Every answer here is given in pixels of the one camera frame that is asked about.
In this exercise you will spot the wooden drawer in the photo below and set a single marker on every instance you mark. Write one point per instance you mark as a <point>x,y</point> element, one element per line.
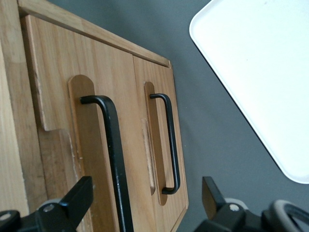
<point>60,60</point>
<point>144,72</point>

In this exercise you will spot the cream plastic tray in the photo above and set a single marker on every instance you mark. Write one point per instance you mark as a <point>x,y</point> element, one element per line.
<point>253,72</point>

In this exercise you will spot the wooden two-drawer cabinet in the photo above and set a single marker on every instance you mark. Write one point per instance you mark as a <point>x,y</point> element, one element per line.
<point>9,96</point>

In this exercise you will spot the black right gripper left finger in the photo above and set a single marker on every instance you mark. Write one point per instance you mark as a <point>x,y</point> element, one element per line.
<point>72,205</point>

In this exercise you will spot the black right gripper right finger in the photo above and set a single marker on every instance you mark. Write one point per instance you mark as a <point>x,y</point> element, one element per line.
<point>217,210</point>

